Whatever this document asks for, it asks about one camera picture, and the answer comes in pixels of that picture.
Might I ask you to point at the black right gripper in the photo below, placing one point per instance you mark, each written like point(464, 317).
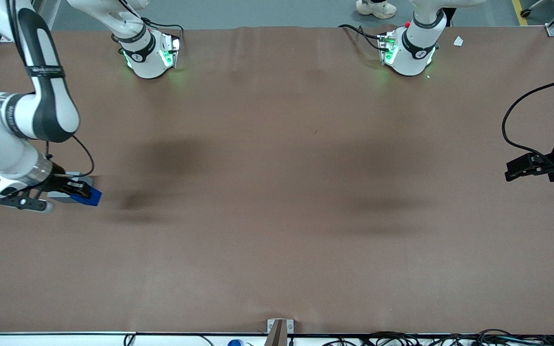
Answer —
point(57, 181)

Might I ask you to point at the blue plastic part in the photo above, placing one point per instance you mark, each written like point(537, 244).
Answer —
point(94, 197)

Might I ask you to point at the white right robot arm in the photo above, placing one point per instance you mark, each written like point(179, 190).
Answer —
point(51, 105)

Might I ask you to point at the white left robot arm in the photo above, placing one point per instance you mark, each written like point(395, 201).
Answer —
point(414, 55)

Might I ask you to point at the gray square base block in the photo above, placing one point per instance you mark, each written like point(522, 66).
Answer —
point(60, 197)

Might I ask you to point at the white paper scrap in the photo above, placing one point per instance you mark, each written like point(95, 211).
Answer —
point(458, 41)

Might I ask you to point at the black chair caster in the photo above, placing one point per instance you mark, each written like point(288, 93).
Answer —
point(527, 12)

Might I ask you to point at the brown table cover sheet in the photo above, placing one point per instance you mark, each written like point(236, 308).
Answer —
point(277, 202)

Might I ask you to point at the beige shoe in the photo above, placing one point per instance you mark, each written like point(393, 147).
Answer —
point(378, 8)

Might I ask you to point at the blue round cap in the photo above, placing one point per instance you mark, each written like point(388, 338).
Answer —
point(234, 343)

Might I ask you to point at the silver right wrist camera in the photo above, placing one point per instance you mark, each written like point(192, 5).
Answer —
point(27, 203)

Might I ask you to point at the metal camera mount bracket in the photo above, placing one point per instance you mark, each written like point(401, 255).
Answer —
point(279, 331)

